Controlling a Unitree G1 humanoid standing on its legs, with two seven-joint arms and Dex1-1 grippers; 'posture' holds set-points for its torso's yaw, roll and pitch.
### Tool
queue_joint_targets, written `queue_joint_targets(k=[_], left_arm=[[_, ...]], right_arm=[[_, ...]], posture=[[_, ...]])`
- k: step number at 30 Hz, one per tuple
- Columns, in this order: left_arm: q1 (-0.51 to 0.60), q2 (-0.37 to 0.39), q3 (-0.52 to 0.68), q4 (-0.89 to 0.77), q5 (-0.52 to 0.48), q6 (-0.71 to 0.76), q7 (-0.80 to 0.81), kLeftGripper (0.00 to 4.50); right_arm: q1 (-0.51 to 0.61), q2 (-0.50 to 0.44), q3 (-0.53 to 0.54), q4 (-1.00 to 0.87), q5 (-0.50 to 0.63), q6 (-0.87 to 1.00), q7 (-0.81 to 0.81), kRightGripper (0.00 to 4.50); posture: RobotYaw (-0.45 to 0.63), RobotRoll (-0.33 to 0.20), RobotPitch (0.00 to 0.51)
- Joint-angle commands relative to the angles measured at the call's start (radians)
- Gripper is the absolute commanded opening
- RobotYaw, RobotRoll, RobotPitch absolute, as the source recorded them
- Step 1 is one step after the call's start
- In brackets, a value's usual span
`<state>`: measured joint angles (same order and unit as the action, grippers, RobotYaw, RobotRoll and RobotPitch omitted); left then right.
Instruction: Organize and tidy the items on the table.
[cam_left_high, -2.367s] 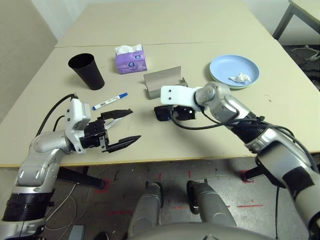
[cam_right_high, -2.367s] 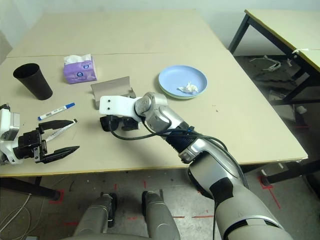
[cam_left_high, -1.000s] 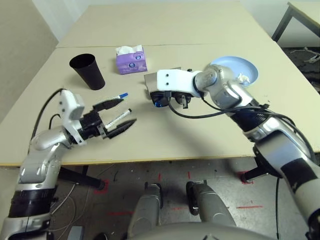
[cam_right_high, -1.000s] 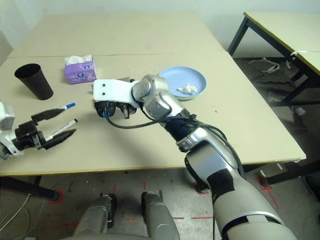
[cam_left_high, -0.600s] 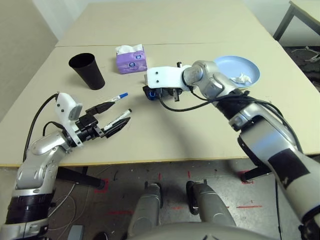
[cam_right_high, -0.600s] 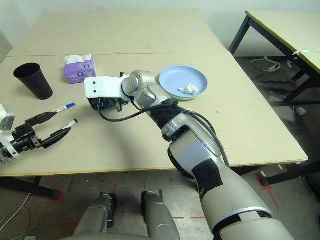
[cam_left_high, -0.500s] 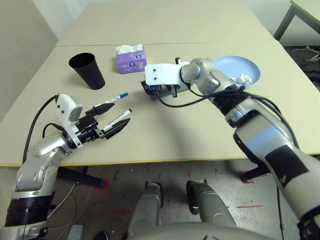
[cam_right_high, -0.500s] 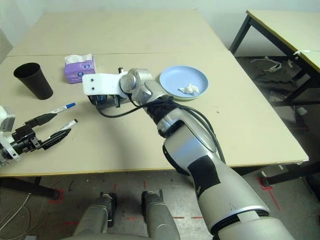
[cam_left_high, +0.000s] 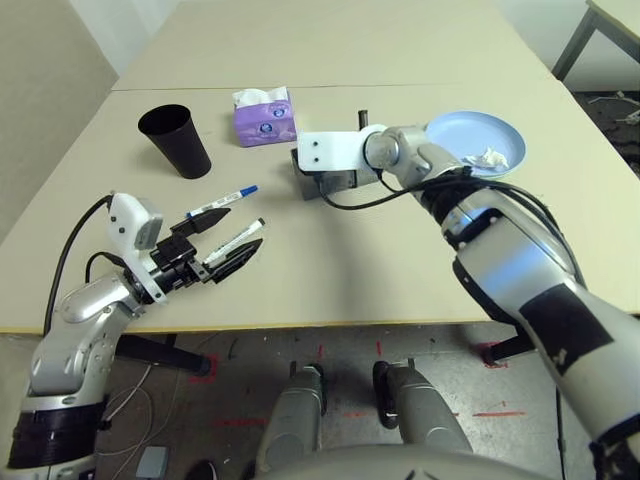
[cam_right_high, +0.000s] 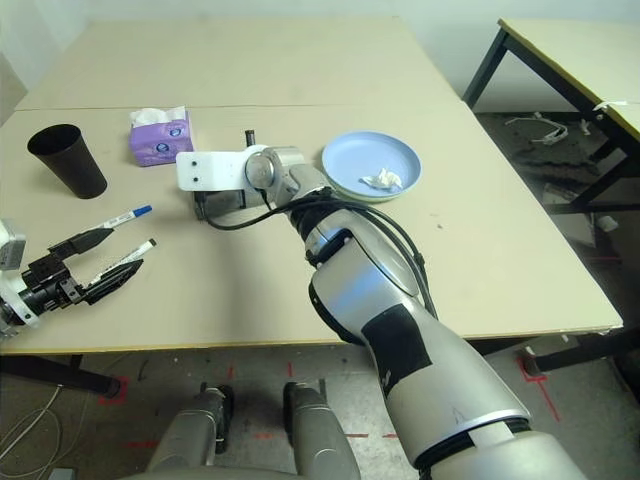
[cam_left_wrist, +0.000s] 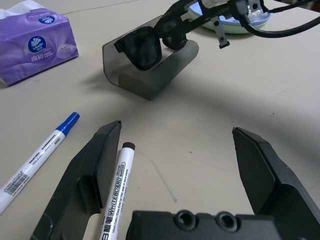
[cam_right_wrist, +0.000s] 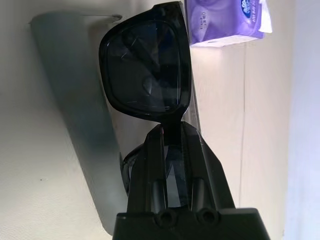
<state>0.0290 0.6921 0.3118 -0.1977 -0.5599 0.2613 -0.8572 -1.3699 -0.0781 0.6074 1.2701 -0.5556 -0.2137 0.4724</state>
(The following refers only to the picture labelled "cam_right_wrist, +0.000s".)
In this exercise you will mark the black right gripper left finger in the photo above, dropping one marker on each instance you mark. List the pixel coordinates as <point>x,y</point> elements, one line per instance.
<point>150,175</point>

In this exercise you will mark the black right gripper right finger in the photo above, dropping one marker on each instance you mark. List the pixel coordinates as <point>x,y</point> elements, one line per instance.
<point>207,180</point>

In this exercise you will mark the grey glasses case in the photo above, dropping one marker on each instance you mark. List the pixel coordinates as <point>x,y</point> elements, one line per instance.
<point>75,112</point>

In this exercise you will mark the black sunglasses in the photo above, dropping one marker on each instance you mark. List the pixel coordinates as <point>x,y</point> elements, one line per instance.
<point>140,75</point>

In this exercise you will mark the purple tissue pack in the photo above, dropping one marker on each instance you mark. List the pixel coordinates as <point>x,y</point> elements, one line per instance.
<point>220,22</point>

